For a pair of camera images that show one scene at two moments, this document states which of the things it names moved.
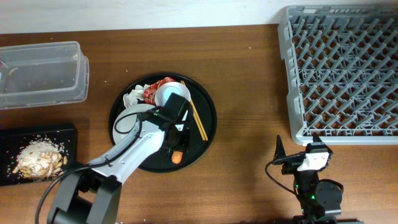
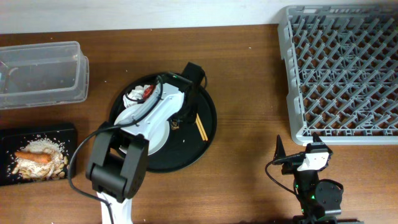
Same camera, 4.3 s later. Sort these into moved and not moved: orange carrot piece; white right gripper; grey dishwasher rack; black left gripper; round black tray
Moved: black left gripper; orange carrot piece
Not moved: white right gripper; grey dishwasher rack; round black tray
